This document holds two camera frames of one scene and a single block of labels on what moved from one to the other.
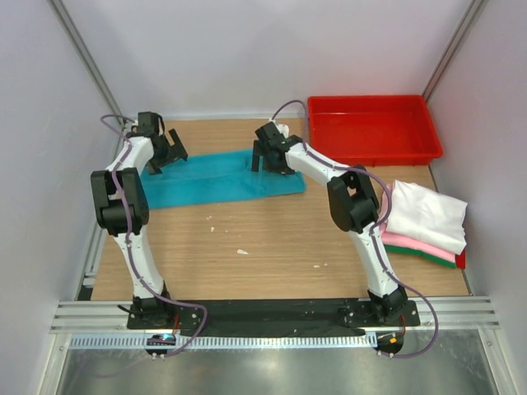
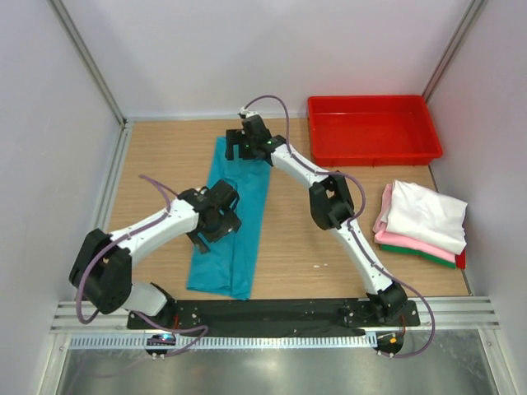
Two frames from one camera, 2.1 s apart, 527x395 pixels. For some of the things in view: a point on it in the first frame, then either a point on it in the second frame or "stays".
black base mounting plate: x=253 y=314 stays
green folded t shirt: x=395 y=249 stays
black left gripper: x=174 y=152 -> x=229 y=222
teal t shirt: x=211 y=176 -> x=228 y=267
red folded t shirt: x=461 y=260 stays
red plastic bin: x=358 y=131 stays
